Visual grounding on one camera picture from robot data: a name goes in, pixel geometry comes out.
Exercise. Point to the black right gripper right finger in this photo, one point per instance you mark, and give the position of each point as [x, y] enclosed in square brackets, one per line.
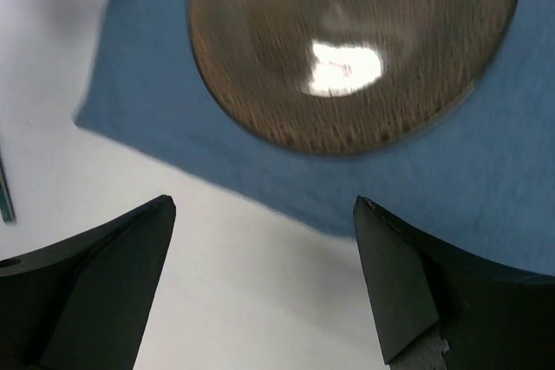
[436, 306]

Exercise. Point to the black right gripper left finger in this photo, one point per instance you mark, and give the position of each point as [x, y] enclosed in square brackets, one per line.
[84, 302]

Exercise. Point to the blue cloth napkin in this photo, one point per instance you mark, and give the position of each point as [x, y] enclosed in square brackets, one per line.
[481, 179]

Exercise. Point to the dark round plate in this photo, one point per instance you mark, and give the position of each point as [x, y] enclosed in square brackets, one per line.
[343, 77]

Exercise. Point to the fork with green handle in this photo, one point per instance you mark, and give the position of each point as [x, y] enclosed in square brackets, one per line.
[7, 208]

